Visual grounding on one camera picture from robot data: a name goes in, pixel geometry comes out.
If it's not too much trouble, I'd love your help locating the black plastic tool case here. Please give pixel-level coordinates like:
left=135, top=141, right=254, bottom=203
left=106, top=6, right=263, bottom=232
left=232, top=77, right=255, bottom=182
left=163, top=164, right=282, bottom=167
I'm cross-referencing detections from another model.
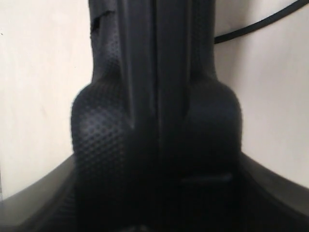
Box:
left=0, top=0, right=309, bottom=232

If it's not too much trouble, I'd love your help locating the black braided rope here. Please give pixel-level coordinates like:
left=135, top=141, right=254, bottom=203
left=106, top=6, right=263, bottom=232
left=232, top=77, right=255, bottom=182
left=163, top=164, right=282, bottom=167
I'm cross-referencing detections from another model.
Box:
left=214, top=4, right=309, bottom=44

